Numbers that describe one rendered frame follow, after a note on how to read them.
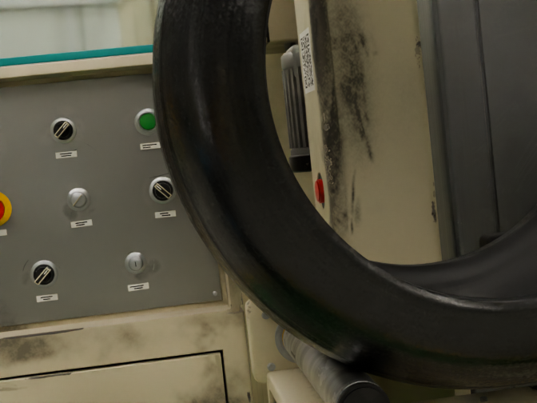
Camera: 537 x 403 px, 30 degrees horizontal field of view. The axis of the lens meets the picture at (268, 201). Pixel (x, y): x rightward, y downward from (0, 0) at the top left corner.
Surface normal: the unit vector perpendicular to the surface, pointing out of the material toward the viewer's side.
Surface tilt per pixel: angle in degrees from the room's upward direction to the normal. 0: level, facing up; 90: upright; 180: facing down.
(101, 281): 90
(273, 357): 90
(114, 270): 90
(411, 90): 90
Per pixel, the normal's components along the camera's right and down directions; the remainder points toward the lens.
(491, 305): 0.11, 0.22
